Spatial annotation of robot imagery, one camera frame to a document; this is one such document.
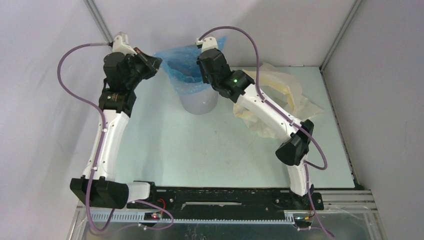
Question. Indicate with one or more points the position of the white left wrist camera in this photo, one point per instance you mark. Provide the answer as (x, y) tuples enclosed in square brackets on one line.
[(120, 44)]

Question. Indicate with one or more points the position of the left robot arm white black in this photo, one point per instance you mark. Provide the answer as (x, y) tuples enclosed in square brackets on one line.
[(97, 185)]

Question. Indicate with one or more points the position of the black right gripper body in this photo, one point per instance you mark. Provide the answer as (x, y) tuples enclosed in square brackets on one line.
[(205, 62)]

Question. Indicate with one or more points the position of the translucent yellow-white trash bag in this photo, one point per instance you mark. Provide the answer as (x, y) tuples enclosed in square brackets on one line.
[(286, 91)]

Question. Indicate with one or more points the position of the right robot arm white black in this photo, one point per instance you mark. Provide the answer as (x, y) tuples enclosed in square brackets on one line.
[(240, 88)]

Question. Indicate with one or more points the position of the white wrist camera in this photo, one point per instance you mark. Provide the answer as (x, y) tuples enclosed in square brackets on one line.
[(120, 44), (206, 44)]

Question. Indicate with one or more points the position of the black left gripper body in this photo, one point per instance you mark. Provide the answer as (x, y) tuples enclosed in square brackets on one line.
[(135, 76)]

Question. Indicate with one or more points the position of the aluminium frame rail front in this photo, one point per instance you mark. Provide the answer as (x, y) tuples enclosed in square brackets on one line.
[(347, 214)]

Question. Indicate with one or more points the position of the blue plastic trash bag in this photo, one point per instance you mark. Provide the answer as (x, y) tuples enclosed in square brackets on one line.
[(180, 64)]

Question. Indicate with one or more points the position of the grey plastic trash bin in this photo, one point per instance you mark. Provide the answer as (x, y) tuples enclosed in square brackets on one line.
[(200, 103)]

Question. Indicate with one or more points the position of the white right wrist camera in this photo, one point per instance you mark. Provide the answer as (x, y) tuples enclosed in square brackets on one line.
[(206, 44)]

